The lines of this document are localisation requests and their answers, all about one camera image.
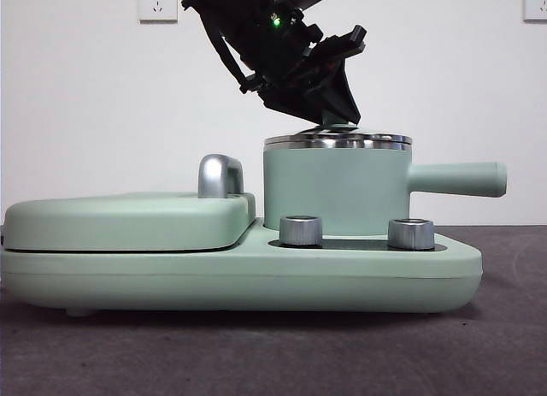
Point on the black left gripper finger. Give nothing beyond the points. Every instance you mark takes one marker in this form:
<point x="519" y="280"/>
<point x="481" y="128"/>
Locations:
<point x="342" y="96"/>
<point x="295" y="98"/>

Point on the glass lid with mint knob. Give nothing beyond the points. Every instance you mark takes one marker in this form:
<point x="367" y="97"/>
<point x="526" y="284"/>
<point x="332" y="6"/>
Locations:
<point x="337" y="138"/>

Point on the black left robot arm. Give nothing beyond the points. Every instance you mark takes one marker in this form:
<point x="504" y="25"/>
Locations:
<point x="239" y="19"/>

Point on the mint green steel-lined pot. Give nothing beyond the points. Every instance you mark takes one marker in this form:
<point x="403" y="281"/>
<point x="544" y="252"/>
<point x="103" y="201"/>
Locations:
<point x="333" y="186"/>

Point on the silver control knob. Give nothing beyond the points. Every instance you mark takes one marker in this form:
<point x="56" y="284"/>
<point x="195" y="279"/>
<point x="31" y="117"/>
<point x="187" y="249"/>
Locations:
<point x="411" y="234"/>
<point x="300" y="231"/>

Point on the mint green cooker base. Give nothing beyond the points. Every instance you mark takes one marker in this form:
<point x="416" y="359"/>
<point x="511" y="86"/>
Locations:
<point x="299" y="280"/>

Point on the mint green hinged griddle cover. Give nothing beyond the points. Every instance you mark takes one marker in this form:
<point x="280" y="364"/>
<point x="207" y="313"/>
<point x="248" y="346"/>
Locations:
<point x="128" y="220"/>

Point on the white wall socket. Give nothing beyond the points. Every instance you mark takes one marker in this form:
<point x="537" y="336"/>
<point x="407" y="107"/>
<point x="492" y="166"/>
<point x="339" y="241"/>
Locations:
<point x="536" y="4"/>
<point x="157" y="7"/>

